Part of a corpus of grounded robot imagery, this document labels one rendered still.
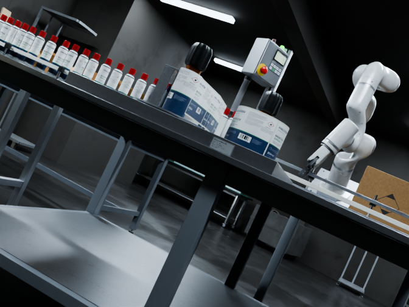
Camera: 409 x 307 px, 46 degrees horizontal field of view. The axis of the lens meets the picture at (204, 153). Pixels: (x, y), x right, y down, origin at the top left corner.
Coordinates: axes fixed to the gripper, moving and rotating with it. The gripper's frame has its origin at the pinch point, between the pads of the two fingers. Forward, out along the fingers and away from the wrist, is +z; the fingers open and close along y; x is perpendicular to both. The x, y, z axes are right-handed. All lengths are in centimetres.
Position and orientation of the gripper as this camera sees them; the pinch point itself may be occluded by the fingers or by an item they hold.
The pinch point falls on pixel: (303, 173)
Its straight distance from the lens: 228.0
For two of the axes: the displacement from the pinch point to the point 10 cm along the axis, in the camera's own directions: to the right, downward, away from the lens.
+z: -6.9, 7.2, 0.6
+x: 6.8, 6.8, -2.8
